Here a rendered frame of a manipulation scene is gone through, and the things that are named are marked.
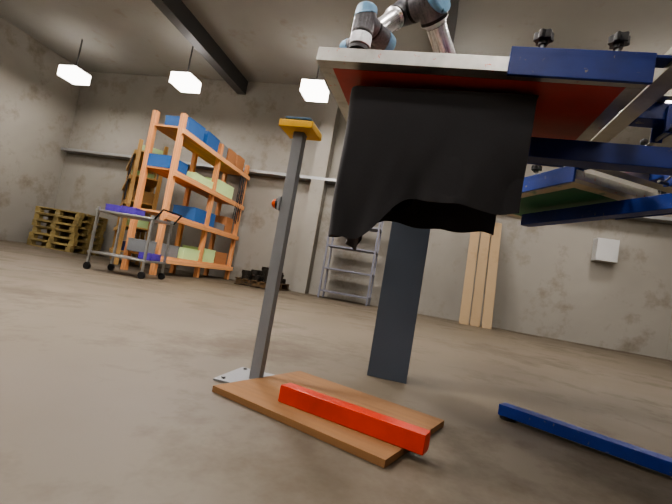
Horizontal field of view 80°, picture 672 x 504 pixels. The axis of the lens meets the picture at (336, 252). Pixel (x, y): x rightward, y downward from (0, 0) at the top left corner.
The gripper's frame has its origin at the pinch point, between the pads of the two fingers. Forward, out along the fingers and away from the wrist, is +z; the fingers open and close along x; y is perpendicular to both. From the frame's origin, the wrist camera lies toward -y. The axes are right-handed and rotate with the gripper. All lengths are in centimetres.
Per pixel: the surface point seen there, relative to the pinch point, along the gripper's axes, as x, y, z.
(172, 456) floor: 6, -50, 101
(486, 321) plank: -142, 627, 83
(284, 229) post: 16.5, 10.2, 45.4
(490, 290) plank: -141, 640, 28
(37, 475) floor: 20, -68, 101
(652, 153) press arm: -90, -3, 8
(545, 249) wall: -234, 702, -71
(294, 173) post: 17.1, 10.2, 24.4
